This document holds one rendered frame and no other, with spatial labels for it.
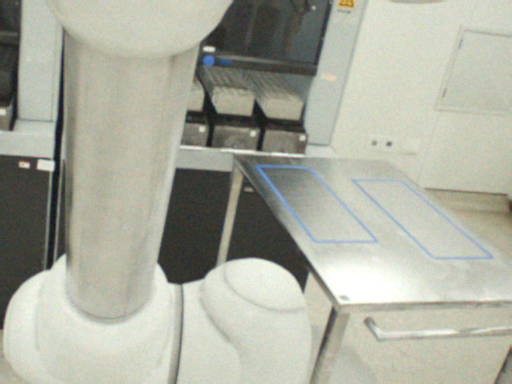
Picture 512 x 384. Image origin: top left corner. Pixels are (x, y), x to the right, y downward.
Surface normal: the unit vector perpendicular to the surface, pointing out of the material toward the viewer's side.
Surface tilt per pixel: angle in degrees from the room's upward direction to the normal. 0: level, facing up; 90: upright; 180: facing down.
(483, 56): 90
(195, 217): 90
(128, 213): 112
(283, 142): 90
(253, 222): 90
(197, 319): 31
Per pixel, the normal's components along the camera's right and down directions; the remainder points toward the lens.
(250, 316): -0.07, -0.20
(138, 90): 0.12, 0.73
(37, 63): 0.13, 0.40
